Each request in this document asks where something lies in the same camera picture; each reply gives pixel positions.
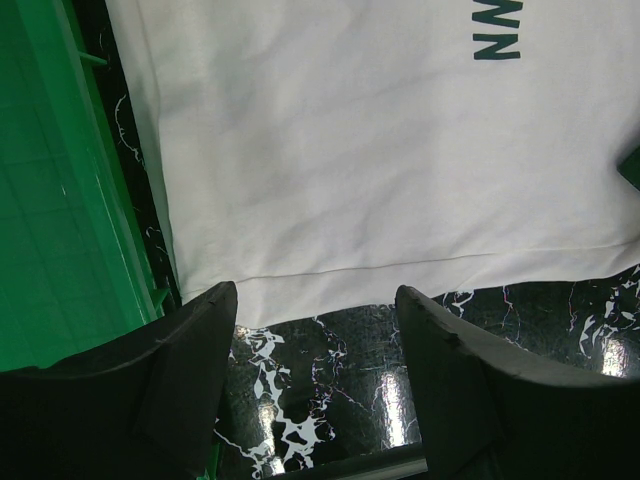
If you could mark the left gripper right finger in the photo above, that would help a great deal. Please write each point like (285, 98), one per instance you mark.
(488, 409)

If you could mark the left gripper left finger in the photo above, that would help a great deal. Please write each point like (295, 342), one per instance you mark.
(142, 406)

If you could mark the white and green t-shirt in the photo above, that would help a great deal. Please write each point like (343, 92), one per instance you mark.
(320, 154)

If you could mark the green plastic tray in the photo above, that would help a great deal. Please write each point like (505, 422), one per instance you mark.
(74, 272)

